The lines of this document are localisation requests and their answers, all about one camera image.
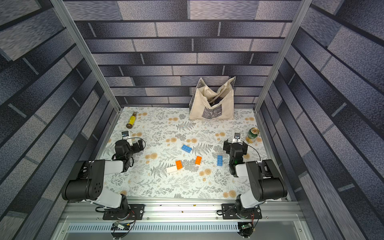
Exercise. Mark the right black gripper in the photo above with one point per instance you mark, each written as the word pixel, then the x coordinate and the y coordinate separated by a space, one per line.
pixel 236 145

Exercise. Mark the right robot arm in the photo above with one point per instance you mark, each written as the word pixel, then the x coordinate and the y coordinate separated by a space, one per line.
pixel 265 180

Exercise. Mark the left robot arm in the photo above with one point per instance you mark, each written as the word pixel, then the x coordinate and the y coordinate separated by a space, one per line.
pixel 85 182

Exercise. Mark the aluminium frame post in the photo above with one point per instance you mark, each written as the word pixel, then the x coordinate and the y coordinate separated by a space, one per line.
pixel 69 23
pixel 304 6

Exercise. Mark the left aluminium frame post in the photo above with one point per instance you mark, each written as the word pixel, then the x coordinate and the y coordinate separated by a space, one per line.
pixel 69 23

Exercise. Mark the aluminium front rail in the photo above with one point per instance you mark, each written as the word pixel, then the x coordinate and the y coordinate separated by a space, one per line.
pixel 281 220

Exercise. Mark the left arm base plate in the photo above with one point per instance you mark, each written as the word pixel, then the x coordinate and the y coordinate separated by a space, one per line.
pixel 131 212

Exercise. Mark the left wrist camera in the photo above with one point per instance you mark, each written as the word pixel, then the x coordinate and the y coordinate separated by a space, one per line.
pixel 125 135

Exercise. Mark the right aluminium frame post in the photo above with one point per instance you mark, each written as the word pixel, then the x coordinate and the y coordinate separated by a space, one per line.
pixel 304 6

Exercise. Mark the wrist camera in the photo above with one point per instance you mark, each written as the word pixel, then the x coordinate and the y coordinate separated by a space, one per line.
pixel 125 135
pixel 237 138

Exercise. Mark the yellow label brown bottle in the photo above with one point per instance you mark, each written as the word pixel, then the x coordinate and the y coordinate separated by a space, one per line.
pixel 132 120

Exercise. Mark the circuit board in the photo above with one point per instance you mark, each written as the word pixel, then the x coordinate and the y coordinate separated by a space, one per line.
pixel 120 227
pixel 245 229

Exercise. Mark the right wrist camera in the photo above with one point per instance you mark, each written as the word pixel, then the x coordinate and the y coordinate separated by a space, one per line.
pixel 237 138

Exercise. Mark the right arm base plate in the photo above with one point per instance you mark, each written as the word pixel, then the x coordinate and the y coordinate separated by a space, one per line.
pixel 231 212

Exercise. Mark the blue lego brick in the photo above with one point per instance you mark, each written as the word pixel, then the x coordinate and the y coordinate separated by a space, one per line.
pixel 186 148
pixel 220 161

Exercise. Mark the orange lego brick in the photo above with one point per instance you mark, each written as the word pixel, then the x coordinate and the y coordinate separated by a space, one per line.
pixel 198 160
pixel 179 165

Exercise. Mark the blue lego brick right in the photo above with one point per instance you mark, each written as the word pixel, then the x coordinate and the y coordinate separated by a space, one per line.
pixel 220 161

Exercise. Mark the beige canvas tote bag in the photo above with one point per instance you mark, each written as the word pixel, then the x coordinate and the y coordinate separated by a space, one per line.
pixel 207 104

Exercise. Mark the right circuit board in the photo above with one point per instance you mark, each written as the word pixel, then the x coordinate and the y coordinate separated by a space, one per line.
pixel 245 229

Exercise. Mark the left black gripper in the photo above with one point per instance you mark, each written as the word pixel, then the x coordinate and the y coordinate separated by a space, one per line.
pixel 137 149

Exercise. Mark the blue lego brick left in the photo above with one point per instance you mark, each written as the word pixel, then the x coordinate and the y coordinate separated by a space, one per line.
pixel 186 148

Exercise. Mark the white lego brick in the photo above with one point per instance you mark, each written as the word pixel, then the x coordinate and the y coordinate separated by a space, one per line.
pixel 171 169

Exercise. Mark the green beverage can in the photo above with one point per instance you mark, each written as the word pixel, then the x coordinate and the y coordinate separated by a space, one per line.
pixel 253 133

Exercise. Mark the left circuit board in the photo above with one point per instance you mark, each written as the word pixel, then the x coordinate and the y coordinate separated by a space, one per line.
pixel 120 227

